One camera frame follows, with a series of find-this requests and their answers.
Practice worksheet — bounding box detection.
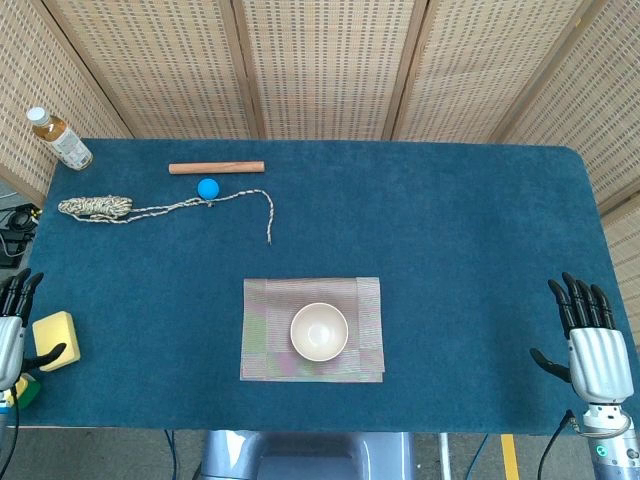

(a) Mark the white table leg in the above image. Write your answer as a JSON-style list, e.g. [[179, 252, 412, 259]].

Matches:
[[438, 433, 453, 480]]

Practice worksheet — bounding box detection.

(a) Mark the tea bottle with white cap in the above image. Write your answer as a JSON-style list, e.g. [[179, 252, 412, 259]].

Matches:
[[26, 106, 94, 172]]

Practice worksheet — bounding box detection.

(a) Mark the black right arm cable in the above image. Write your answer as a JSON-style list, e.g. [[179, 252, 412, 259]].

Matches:
[[537, 408, 577, 480]]

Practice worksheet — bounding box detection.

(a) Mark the white bowl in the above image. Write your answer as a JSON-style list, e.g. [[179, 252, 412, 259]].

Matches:
[[290, 302, 349, 362]]

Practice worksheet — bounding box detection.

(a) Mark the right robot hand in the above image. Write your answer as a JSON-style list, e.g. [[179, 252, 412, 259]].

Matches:
[[529, 272, 630, 404]]

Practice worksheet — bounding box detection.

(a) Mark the wooden stick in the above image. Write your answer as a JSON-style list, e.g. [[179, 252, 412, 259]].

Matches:
[[168, 160, 266, 176]]

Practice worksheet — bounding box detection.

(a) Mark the yellow and green container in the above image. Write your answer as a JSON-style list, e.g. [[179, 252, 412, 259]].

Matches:
[[9, 373, 42, 412]]

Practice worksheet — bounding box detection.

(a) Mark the black floor equipment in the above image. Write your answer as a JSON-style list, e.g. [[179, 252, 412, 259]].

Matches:
[[0, 202, 42, 269]]

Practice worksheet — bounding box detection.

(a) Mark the grey-blue robot torso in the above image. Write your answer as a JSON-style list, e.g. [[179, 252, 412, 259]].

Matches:
[[199, 429, 416, 480]]

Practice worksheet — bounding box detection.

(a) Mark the blue cable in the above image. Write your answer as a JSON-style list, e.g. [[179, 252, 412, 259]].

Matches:
[[467, 433, 490, 480], [163, 429, 179, 480]]

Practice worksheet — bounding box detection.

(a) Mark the yellow sponge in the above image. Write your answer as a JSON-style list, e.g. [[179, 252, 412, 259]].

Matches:
[[31, 310, 82, 373]]

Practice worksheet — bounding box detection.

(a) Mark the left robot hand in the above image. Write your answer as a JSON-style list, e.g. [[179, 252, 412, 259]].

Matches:
[[0, 268, 68, 394]]

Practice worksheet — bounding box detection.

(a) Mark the brown woven placemat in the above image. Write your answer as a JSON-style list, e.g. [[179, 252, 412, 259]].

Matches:
[[239, 277, 387, 384]]

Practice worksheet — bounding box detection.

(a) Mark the braided beige rope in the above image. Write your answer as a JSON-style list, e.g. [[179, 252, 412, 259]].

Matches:
[[57, 188, 275, 246]]

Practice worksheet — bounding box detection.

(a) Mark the bamboo folding screen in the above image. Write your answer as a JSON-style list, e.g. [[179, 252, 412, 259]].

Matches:
[[0, 0, 640, 346]]

